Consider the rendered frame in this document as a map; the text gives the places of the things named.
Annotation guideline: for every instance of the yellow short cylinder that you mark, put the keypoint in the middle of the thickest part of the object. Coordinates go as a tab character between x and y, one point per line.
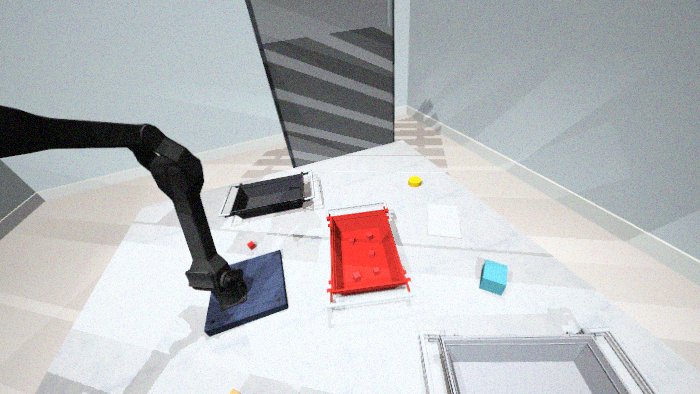
414	181

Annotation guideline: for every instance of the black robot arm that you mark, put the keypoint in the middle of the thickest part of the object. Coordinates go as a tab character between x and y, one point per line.
176	171

